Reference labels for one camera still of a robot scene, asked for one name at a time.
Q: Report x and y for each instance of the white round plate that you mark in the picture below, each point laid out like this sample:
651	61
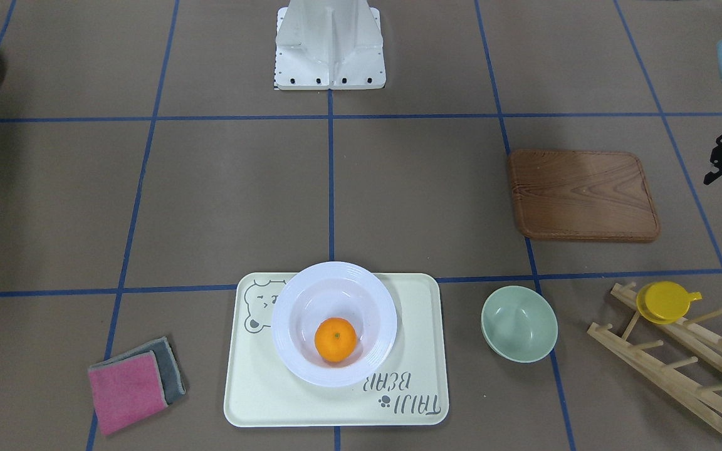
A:
334	290

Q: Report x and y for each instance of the orange fruit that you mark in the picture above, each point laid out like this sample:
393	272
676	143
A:
335	339

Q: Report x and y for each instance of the cream bear tray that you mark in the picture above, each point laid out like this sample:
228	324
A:
409	389

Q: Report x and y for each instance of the yellow cup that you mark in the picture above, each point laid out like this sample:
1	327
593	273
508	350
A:
665	302

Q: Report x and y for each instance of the wooden cutting board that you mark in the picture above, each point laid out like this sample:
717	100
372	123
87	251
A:
579	195

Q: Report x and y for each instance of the wooden dish rack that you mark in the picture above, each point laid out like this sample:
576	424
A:
694	381

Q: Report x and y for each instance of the green bowl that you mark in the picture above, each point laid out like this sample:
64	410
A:
519	324

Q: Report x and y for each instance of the pink and grey cloth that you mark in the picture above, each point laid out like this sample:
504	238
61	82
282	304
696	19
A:
135	385

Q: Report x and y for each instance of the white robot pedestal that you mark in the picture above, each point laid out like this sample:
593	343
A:
329	45

